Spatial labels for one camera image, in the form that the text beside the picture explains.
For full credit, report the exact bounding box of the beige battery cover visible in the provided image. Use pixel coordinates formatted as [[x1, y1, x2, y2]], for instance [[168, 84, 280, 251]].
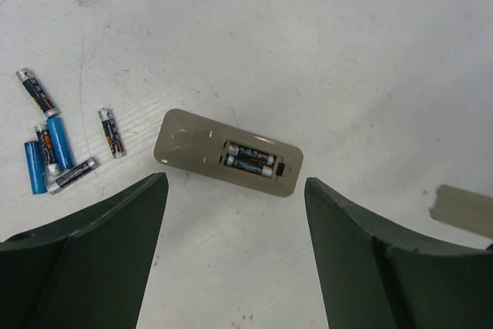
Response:
[[429, 184, 492, 239]]

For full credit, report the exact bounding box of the blue AAA battery lower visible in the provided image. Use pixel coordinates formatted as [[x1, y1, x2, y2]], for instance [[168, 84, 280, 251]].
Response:
[[46, 116, 74, 171]]

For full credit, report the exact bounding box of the black AAA battery far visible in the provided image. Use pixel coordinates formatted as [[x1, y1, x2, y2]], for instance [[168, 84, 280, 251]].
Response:
[[15, 68, 60, 118]]

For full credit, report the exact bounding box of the black AAA battery crossing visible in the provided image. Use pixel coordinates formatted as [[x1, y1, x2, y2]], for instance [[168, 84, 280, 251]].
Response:
[[227, 143, 276, 166]]

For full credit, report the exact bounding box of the black AAA battery middle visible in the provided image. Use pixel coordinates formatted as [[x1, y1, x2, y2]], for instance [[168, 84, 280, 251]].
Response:
[[34, 125, 59, 177]]

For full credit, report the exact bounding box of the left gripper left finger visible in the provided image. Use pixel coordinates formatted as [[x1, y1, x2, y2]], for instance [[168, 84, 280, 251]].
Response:
[[1, 173, 169, 328]]

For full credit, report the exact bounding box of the black AAA battery bottom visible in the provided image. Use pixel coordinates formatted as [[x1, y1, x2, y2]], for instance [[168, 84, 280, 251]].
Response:
[[46, 157, 97, 194]]

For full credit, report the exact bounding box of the black AAA battery orange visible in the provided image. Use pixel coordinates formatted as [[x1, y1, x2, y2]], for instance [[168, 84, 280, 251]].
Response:
[[224, 155, 273, 179]]

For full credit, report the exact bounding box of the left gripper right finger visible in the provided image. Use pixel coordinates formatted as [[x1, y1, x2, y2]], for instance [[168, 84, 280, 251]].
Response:
[[304, 177, 492, 328]]

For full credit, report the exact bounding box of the beige white remote control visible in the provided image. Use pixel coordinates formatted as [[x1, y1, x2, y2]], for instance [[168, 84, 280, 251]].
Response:
[[153, 109, 304, 197]]

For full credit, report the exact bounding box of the black AAA battery lone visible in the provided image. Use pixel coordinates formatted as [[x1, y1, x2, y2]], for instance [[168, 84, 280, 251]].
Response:
[[98, 108, 126, 159]]

